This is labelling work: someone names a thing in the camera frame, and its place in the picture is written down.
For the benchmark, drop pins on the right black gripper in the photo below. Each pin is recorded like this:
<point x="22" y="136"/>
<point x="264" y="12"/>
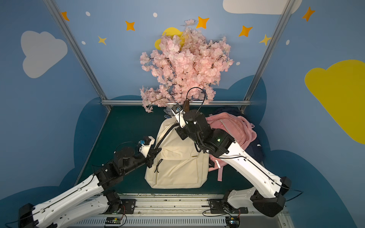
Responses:
<point x="181" y="132"/>

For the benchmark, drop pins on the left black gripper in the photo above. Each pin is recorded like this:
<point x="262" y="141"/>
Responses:
<point x="154" y="156"/>

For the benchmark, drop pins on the cream white bag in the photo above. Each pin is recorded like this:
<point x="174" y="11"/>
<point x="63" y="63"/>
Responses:
<point x="178" y="165"/>

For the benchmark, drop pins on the pink backpack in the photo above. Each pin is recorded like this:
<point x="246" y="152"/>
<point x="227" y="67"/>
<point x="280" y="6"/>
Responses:
<point x="236" y="126"/>

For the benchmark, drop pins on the navy blue backpack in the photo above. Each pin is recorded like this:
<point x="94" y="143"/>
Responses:
<point x="254" y="149"/>

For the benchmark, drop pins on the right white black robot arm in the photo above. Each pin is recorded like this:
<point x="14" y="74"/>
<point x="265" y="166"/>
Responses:
<point x="268" y="191"/>

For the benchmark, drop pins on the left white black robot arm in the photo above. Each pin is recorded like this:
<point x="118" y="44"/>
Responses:
<point x="92" y="196"/>

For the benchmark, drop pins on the pink cherry blossom tree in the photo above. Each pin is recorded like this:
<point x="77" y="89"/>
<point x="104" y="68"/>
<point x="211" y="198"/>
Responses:
<point x="186" y="66"/>

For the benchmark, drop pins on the left green circuit board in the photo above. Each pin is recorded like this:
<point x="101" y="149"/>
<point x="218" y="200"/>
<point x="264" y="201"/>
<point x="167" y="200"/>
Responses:
<point x="113" y="222"/>

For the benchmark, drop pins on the green circuit board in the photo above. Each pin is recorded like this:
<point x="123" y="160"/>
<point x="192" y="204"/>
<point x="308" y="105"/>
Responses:
<point x="113" y="222"/>
<point x="231" y="222"/>

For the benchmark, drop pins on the right green circuit board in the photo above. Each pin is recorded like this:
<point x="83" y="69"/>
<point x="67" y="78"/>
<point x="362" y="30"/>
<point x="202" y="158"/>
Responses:
<point x="231" y="222"/>

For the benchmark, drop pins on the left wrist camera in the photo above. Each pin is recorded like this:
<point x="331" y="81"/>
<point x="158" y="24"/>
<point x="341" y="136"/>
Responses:
<point x="145" y="144"/>

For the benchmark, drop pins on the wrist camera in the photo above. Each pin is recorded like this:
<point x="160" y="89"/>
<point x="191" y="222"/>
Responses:
<point x="178" y="112"/>
<point x="145" y="144"/>

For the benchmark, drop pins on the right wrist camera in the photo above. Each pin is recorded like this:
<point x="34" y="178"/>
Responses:
<point x="178" y="112"/>

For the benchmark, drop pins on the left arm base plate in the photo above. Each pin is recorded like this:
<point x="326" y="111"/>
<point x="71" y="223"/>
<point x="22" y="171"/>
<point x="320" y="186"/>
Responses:
<point x="124" y="206"/>

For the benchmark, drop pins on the aluminium rail base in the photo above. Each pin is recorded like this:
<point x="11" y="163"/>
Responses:
<point x="183" y="211"/>

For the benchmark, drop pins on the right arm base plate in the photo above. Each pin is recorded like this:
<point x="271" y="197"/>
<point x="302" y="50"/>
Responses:
<point x="220" y="206"/>

